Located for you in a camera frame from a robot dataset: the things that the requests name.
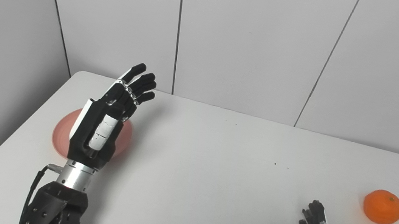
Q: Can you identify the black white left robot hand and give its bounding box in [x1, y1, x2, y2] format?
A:
[65, 56, 159, 176]

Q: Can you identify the pink round plate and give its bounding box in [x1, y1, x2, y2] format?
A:
[49, 106, 135, 166]

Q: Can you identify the orange fruit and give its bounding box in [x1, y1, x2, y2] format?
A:
[361, 188, 399, 224]

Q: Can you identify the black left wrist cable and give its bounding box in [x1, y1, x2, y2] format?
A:
[19, 161, 64, 224]

